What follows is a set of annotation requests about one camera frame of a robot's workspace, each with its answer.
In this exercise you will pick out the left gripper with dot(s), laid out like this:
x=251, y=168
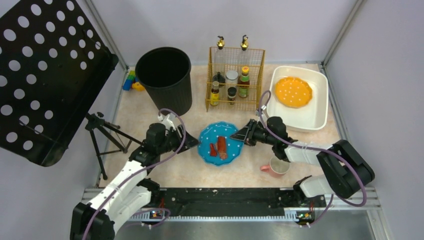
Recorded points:
x=180, y=139

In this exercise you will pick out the glass oil bottle clear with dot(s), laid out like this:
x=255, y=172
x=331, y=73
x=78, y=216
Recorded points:
x=220, y=57

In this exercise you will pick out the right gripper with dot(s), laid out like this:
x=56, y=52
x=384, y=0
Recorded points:
x=250, y=133

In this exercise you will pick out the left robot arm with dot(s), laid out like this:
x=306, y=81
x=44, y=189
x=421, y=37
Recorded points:
x=103, y=216

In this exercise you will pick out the yellow dotted plate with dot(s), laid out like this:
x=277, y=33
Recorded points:
x=293, y=92

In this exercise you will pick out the red meat pieces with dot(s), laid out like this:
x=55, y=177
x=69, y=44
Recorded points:
x=219, y=148

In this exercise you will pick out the colourful toy blocks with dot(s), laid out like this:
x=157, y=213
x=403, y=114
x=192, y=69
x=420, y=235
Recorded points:
x=131, y=82

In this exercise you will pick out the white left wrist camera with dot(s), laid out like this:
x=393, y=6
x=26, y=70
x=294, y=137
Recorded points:
x=168, y=121

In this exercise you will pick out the sauce bottle yellow cap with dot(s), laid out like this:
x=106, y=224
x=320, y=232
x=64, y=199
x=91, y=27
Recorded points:
x=244, y=82

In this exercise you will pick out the small yellow label bottle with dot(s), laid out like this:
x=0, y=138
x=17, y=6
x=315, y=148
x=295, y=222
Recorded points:
x=215, y=93

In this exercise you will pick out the blue dotted plate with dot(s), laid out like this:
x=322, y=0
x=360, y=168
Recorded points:
x=210, y=134

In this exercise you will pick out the gold wire basket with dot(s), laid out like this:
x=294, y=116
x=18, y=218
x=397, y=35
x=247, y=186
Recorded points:
x=250, y=103

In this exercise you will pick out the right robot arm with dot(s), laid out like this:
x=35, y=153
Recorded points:
x=345, y=171

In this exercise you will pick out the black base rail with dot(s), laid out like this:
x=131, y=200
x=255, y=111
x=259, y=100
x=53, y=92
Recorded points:
x=231, y=202

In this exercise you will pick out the black tripod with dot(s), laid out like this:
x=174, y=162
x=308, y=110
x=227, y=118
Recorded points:
x=112, y=133

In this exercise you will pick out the black lid glass shaker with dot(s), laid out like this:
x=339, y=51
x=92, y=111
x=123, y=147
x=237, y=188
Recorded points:
x=219, y=78

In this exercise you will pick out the pink mug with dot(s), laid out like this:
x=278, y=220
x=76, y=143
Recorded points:
x=276, y=167

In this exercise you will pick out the glass oil bottle brown liquid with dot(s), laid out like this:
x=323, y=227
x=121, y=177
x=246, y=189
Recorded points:
x=244, y=53

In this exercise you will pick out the small black cap bottle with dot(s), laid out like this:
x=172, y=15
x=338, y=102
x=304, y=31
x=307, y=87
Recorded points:
x=231, y=95

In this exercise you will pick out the white plastic tub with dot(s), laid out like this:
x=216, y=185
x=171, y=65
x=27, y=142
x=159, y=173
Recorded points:
x=309, y=118

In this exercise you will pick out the black perforated stand panel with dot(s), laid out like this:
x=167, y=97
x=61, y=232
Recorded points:
x=53, y=65

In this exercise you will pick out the silver lid jar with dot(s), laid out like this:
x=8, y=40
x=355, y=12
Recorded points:
x=231, y=78

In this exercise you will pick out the black ribbed trash bin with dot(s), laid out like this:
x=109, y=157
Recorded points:
x=165, y=73

